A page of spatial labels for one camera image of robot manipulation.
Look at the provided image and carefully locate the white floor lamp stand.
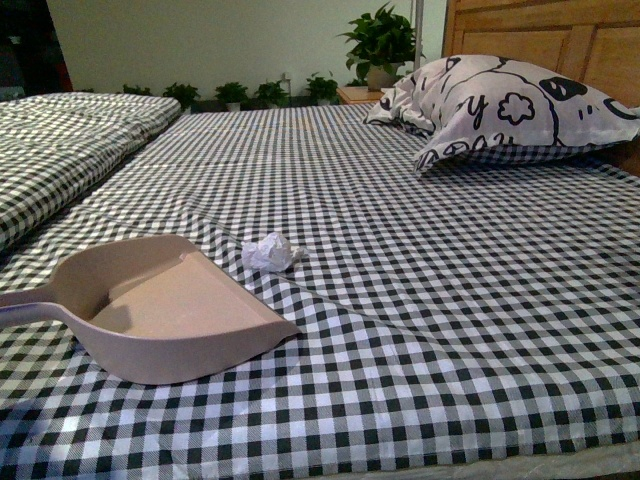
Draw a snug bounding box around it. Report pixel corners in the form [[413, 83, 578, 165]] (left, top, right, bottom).
[[412, 0, 425, 71]]

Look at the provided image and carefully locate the wooden bed headboard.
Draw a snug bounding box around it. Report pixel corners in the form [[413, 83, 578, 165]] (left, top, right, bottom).
[[442, 1, 639, 108]]

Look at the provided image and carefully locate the small potted plant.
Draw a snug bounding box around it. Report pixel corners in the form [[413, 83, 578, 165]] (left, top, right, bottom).
[[306, 72, 338, 105], [215, 82, 248, 112], [162, 82, 200, 114], [255, 81, 289, 108], [122, 84, 153, 96]]

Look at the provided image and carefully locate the far wooden nightstand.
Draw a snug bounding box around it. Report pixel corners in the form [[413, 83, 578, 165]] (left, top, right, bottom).
[[336, 86, 384, 105]]

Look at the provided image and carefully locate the pink plastic dustpan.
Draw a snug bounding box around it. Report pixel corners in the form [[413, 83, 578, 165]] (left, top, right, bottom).
[[1, 235, 300, 385]]

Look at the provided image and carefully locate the large potted green plant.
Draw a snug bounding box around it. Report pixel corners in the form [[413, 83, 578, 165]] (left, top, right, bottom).
[[340, 3, 417, 92]]

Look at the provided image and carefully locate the crumpled white paper ball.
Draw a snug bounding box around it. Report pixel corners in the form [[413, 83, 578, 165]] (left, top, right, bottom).
[[241, 232, 306, 272]]

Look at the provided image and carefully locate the cartoon print pillow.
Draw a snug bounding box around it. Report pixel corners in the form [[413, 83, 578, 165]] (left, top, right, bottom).
[[365, 55, 639, 173]]

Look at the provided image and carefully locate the black white checkered bedsheet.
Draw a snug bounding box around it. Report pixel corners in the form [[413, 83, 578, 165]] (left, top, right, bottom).
[[1, 106, 639, 479]]

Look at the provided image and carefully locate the folded checkered quilt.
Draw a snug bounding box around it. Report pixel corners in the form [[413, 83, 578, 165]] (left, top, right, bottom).
[[1, 92, 182, 248]]

